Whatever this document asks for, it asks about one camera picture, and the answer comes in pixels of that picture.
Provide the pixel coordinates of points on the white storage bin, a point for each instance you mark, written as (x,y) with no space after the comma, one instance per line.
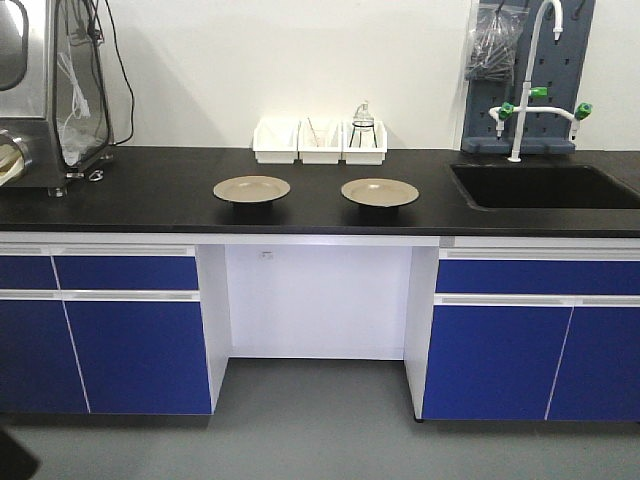
(329,132)
(365,156)
(275,140)

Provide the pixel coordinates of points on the beige round plate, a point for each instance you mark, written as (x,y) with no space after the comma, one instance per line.
(379,192)
(251,189)

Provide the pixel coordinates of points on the middle white storage bin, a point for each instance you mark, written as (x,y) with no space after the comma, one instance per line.
(329,132)

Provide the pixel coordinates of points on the right white storage bin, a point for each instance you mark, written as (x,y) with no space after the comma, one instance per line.
(365,156)

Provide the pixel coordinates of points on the glass alcohol lamp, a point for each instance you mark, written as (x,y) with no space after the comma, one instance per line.
(362,118)

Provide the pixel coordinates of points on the black wire tripod stand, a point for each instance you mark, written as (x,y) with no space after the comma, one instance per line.
(363,135)

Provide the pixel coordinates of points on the left white storage bin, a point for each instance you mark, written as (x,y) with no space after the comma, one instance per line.
(275,140)

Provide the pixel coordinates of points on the plastic bag of pegs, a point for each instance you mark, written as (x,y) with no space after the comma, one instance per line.
(493,42)

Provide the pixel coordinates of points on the blue white lab bench cabinet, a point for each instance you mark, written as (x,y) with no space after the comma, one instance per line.
(132,323)

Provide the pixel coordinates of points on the stainless steel lab cabinet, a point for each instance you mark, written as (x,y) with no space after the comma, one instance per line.
(55,122)

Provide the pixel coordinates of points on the grey blue drying pegboard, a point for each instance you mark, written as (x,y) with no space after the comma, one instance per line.
(558,67)

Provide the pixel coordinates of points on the black lab sink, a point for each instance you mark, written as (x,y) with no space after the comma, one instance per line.
(543,187)

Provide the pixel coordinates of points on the white gooseneck lab faucet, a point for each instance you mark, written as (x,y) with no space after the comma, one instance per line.
(506,110)

